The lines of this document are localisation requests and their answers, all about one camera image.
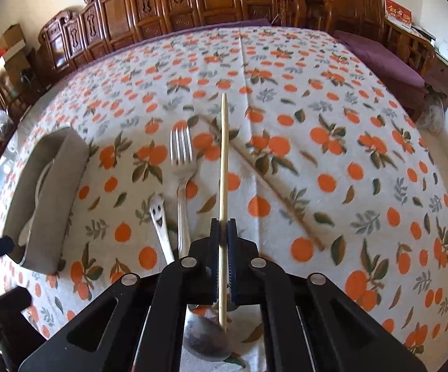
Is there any brown wooden chopstick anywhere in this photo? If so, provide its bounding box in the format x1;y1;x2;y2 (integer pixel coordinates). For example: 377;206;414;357
200;115;326;252

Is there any wooden armchair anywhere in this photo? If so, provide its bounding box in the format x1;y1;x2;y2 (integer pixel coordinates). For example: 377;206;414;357
274;0;333;33

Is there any long purple cushion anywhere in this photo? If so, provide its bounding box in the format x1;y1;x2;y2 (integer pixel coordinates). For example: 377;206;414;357
224;17;272;29

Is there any metal fork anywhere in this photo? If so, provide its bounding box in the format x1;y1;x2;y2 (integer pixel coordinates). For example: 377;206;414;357
169;126;194;258

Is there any light bamboo chopstick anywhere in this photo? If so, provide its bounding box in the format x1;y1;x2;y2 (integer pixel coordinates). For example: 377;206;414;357
218;92;230;333

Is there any brown cardboard box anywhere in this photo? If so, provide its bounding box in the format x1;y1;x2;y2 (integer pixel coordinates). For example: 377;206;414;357
0;23;27;53

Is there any glass-front wooden cabinet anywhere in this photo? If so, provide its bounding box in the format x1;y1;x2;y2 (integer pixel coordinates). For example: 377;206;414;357
0;46;51;110

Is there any white hooked-handle ladle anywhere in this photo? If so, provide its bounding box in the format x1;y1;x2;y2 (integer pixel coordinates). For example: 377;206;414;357
16;161;56;250

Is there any orange fruit print tablecloth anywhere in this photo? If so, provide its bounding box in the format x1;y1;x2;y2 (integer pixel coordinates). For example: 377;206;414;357
0;25;448;372

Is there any purple seat cushion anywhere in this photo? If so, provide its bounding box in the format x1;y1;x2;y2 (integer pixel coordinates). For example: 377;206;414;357
333;29;427;91

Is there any red calendar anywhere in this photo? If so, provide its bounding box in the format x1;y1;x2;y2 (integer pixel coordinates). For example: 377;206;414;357
385;0;413;32

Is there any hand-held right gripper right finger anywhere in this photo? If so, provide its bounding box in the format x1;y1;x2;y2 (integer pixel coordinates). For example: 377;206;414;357
227;219;428;372

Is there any rectangular metal tray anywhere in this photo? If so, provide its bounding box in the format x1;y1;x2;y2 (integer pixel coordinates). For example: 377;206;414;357
2;125;92;276

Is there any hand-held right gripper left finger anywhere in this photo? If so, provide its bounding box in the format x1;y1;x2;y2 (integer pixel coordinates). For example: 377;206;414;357
18;219;221;372

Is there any wooden side table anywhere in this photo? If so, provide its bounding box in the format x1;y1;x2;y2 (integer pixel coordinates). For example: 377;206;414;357
383;19;448;99

